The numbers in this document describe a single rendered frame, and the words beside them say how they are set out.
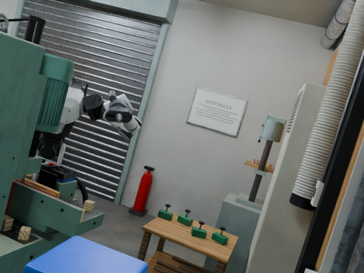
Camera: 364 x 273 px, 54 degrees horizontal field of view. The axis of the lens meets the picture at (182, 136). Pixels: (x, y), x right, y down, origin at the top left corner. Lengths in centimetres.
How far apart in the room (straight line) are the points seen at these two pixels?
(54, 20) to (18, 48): 396
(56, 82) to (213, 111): 297
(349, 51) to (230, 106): 229
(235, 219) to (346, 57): 182
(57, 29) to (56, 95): 367
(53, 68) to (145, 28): 321
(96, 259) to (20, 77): 81
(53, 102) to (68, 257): 96
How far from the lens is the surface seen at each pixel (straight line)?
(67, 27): 512
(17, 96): 134
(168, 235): 265
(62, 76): 153
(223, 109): 428
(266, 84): 428
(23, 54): 132
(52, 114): 155
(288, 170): 232
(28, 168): 162
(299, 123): 231
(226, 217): 340
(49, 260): 64
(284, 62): 432
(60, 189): 173
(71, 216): 149
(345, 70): 219
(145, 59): 455
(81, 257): 67
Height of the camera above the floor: 146
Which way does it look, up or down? 5 degrees down
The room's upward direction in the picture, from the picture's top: 16 degrees clockwise
